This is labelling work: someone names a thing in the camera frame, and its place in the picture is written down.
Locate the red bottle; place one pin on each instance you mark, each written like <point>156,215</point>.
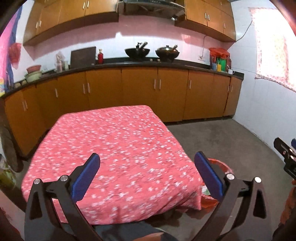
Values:
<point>100,57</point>

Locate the range hood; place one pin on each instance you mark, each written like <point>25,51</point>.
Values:
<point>161,9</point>

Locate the upper wooden cabinets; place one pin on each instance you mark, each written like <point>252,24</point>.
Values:
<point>50,18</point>

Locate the red bag with items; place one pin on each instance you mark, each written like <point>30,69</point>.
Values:
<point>220,59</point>

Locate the black wok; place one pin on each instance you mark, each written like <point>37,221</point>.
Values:
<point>167,53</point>
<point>139,52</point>

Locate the right hand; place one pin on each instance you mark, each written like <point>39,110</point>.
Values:
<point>286,228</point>

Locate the lower wooden cabinets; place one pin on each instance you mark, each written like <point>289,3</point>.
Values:
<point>174,93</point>

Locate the hanging red bag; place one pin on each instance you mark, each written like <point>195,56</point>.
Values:
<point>15,54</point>

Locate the right black wok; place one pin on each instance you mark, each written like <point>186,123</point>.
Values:
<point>167,53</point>

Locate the clear bagged jars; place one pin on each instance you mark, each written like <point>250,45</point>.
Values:
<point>61,64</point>

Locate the left black wok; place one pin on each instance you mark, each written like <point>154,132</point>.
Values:
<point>139,52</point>

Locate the red floral tablecloth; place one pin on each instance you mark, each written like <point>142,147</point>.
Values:
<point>143,171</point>

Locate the red bowl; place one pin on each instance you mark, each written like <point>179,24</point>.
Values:
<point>33,68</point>

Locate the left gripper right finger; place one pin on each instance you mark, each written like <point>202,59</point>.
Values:
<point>252,221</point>

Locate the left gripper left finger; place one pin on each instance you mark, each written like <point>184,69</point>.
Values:
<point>41,218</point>

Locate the green basin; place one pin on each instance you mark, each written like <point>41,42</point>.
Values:
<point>33,76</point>

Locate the wooden cabinets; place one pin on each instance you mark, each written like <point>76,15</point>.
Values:
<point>50,18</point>
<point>174,93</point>

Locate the window curtain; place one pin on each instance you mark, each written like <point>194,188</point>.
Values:
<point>275,41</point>

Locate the red lined trash bin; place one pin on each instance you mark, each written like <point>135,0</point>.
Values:
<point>213,185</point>

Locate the dark cutting board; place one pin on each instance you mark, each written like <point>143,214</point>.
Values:
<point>83,57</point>

